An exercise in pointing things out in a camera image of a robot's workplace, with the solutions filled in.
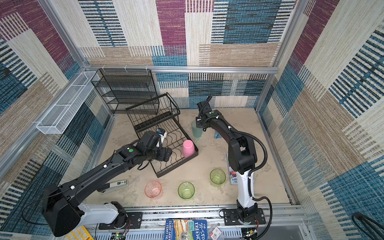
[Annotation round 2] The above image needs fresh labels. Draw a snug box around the pink plastic cup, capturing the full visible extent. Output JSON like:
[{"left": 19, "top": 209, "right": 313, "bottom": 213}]
[{"left": 183, "top": 140, "right": 196, "bottom": 158}]

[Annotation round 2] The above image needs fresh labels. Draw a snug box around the teal textured plastic cup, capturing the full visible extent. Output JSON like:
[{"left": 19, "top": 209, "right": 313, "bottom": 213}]
[{"left": 191, "top": 121, "right": 203, "bottom": 139}]

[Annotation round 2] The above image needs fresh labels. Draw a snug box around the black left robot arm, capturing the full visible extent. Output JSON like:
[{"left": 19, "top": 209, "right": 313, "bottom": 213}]
[{"left": 42, "top": 129, "right": 172, "bottom": 237}]

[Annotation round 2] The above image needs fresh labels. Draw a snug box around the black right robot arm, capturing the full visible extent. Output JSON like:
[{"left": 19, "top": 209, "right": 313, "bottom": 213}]
[{"left": 196, "top": 96, "right": 268, "bottom": 223}]

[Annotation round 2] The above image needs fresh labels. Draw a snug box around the pink transparent glass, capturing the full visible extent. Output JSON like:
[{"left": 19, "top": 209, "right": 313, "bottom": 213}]
[{"left": 145, "top": 181, "right": 162, "bottom": 199}]

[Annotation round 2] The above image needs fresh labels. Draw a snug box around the green transparent glass middle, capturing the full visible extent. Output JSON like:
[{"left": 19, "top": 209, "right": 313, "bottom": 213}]
[{"left": 178, "top": 182, "right": 195, "bottom": 200}]

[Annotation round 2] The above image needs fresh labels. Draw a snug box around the green transparent glass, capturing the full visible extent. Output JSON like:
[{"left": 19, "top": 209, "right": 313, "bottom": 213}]
[
  {"left": 210, "top": 169, "right": 227, "bottom": 187},
  {"left": 178, "top": 182, "right": 195, "bottom": 200}
]

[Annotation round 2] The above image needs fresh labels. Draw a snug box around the blue ceramic mug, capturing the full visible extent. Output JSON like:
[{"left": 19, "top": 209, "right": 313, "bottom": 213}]
[{"left": 214, "top": 132, "right": 222, "bottom": 139}]

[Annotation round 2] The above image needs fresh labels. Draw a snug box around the green transparent glass right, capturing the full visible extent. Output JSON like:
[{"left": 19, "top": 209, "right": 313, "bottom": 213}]
[{"left": 210, "top": 169, "right": 227, "bottom": 187}]

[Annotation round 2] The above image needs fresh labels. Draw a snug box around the treehouse book on table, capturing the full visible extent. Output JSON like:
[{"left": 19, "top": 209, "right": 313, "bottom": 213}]
[{"left": 227, "top": 155, "right": 238, "bottom": 185}]

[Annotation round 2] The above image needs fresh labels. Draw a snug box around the blue treehouse book front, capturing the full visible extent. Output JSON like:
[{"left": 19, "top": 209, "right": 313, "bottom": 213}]
[{"left": 164, "top": 219, "right": 209, "bottom": 240}]

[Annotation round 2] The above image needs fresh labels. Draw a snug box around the black mesh shelf unit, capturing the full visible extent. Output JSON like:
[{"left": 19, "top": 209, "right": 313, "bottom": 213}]
[{"left": 91, "top": 69, "right": 158, "bottom": 114}]

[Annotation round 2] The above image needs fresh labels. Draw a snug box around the small clear plastic packet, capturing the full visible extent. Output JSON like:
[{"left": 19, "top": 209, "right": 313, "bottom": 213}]
[{"left": 208, "top": 225, "right": 225, "bottom": 240}]

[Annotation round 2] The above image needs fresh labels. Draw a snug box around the yellow card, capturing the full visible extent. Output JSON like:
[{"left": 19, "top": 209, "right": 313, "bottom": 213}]
[{"left": 63, "top": 226, "right": 94, "bottom": 240}]

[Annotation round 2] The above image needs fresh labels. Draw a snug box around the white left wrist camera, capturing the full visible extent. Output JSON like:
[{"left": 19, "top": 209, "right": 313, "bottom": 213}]
[{"left": 157, "top": 128, "right": 167, "bottom": 148}]

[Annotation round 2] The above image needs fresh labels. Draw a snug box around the black wire dish rack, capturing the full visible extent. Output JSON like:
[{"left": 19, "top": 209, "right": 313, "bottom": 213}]
[{"left": 126, "top": 93, "right": 199, "bottom": 178}]

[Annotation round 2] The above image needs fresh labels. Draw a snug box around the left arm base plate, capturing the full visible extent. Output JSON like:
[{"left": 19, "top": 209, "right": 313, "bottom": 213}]
[{"left": 98, "top": 212, "right": 143, "bottom": 230}]

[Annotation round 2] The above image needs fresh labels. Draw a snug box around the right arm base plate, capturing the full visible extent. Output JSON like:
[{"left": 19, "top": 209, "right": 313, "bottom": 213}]
[{"left": 219, "top": 208, "right": 267, "bottom": 226}]

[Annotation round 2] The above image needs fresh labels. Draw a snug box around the white mesh wall basket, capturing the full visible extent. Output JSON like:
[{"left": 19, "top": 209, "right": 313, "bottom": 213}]
[{"left": 37, "top": 71, "right": 96, "bottom": 135}]

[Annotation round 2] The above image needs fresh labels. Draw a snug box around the black cable far right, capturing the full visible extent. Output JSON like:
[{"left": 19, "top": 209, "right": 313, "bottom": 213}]
[{"left": 351, "top": 212, "right": 384, "bottom": 240}]

